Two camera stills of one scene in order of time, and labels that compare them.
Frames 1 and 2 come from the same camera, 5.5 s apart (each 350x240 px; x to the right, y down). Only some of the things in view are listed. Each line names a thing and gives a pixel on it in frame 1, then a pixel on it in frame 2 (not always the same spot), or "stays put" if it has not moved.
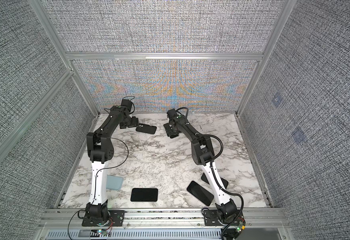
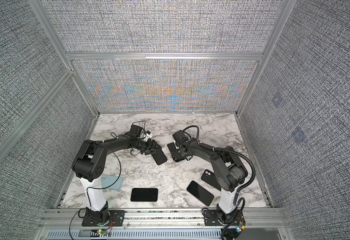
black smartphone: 200,193 stays put
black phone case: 146,128 → 175,152
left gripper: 135,123 → 149,147
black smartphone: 170,132 → 159,156
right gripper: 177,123 → 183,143
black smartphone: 144,194 stays put
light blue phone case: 114,182 stays put
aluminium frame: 43,13 stays put
